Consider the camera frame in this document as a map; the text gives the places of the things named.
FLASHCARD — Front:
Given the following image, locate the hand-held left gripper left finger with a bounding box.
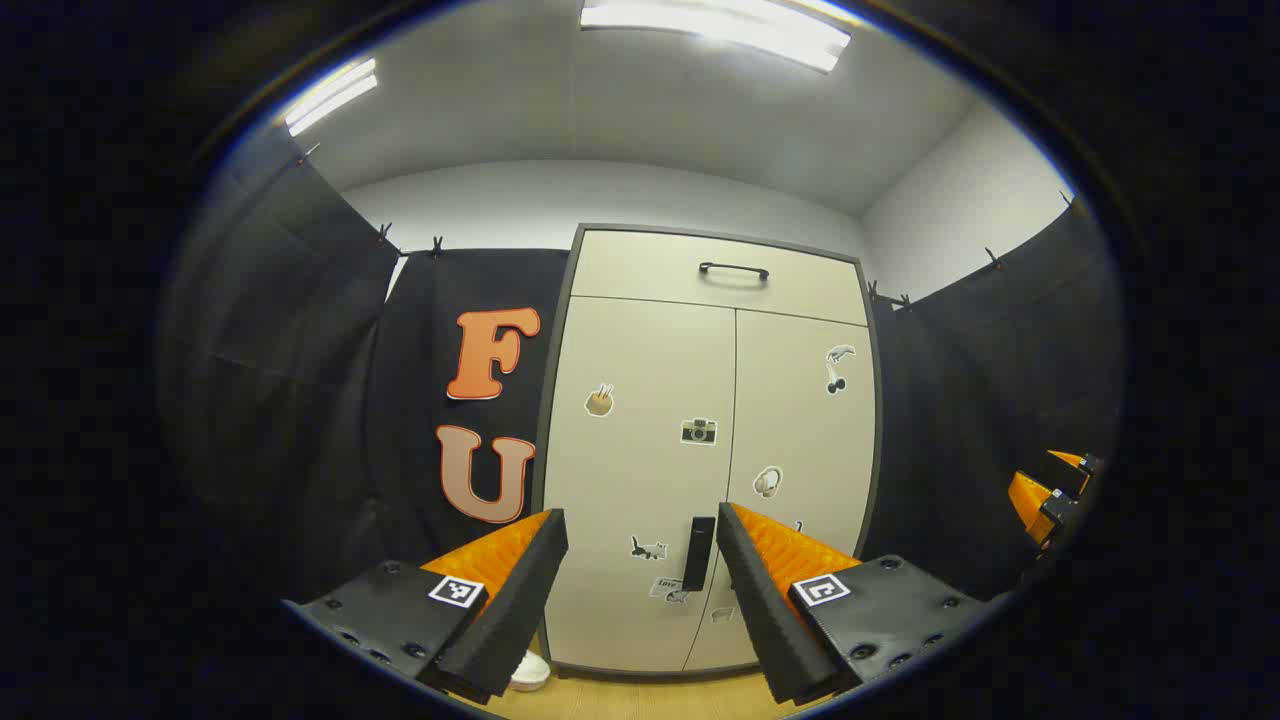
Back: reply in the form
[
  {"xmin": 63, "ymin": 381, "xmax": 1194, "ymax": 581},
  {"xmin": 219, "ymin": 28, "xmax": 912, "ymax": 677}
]
[{"xmin": 283, "ymin": 508, "xmax": 569, "ymax": 706}]

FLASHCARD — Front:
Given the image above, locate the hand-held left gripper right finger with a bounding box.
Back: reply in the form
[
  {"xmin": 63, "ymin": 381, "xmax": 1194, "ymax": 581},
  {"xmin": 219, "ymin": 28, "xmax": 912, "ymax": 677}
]
[{"xmin": 716, "ymin": 502, "xmax": 1011, "ymax": 706}]

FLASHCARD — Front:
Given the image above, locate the black door handle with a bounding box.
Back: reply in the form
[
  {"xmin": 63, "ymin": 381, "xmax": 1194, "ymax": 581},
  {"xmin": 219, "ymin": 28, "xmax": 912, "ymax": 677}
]
[{"xmin": 683, "ymin": 516, "xmax": 717, "ymax": 593}]

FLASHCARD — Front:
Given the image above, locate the beige double-door shoe cabinet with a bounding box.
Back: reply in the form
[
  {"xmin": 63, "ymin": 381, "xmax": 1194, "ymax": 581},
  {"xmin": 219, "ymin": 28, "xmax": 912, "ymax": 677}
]
[{"xmin": 530, "ymin": 223, "xmax": 886, "ymax": 683}]

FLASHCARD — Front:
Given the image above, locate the cabinet door with camera sticker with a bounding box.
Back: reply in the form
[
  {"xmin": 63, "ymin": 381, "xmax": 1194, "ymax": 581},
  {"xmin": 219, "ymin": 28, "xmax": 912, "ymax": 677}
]
[{"xmin": 545, "ymin": 296, "xmax": 739, "ymax": 673}]

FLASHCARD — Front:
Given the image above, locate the cabinet door with headphone sticker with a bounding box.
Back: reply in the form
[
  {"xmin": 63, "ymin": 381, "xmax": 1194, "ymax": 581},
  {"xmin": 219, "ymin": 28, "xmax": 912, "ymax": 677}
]
[{"xmin": 683, "ymin": 310, "xmax": 879, "ymax": 671}]

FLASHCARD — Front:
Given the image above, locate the white paper cup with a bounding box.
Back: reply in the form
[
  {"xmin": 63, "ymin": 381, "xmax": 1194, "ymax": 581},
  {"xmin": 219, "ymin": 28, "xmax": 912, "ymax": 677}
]
[{"xmin": 508, "ymin": 648, "xmax": 553, "ymax": 693}]

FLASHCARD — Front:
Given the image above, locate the black backdrop cloth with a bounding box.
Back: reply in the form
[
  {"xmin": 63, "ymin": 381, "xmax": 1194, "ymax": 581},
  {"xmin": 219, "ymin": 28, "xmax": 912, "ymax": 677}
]
[
  {"xmin": 160, "ymin": 130, "xmax": 573, "ymax": 611},
  {"xmin": 865, "ymin": 200, "xmax": 1129, "ymax": 601}
]

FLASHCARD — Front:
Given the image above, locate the small ceiling light panel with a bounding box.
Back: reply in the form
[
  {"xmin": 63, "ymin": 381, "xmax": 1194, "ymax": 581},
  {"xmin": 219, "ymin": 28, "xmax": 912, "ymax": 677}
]
[{"xmin": 285, "ymin": 58, "xmax": 379, "ymax": 138}]

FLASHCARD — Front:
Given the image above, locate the large ceiling light panel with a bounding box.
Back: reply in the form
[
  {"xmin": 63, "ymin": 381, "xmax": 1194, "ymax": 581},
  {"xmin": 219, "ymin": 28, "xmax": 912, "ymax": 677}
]
[{"xmin": 580, "ymin": 0, "xmax": 852, "ymax": 74}]

